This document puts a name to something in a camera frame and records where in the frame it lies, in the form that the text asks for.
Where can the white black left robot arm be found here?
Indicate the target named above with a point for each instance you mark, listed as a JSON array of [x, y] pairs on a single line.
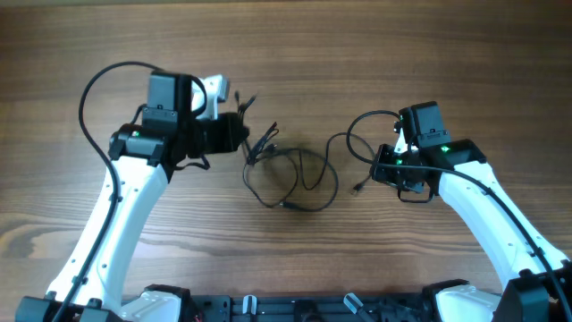
[[179, 120]]

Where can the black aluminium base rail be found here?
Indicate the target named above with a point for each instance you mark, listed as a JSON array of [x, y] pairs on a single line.
[[351, 307]]

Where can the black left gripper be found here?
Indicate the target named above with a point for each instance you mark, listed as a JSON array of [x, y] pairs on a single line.
[[229, 140]]

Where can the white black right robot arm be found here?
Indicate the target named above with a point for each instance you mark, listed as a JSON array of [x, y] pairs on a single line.
[[535, 276]]

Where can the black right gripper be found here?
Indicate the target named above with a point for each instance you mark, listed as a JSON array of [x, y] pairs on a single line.
[[382, 173]]

